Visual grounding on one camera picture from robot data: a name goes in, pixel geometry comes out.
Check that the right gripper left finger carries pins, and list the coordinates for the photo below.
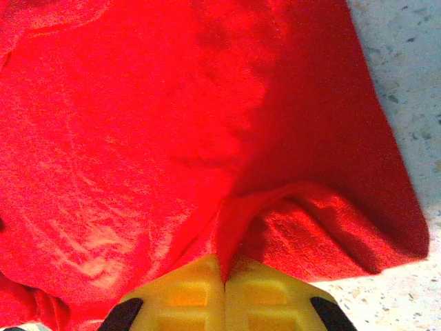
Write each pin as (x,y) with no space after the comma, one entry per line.
(172,303)

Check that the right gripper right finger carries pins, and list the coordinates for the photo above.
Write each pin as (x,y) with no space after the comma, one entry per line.
(275,303)

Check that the red t-shirt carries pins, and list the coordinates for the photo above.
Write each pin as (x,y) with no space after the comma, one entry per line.
(172,138)

